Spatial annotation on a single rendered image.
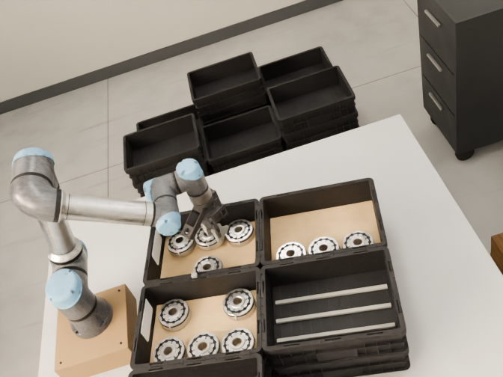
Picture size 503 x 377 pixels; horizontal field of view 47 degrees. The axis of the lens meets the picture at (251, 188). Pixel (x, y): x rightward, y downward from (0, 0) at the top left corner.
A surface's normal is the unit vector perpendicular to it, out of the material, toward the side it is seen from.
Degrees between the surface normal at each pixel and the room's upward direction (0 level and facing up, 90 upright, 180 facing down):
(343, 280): 0
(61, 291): 9
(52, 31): 90
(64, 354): 2
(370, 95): 0
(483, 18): 90
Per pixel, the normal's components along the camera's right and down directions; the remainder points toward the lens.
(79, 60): 0.18, 0.66
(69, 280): -0.24, -0.56
